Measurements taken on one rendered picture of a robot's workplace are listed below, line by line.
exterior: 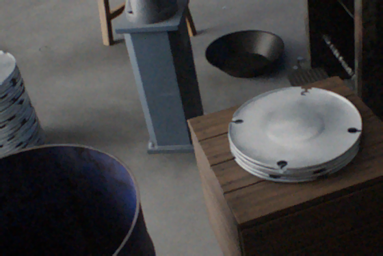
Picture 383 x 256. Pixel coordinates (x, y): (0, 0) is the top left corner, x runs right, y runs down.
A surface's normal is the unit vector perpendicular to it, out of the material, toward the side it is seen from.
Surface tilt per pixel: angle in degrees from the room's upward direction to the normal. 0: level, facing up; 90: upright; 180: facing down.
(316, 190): 0
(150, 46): 90
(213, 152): 0
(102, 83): 0
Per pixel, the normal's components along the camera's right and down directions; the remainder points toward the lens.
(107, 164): -0.59, 0.51
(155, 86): -0.08, 0.60
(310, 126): -0.11, -0.80
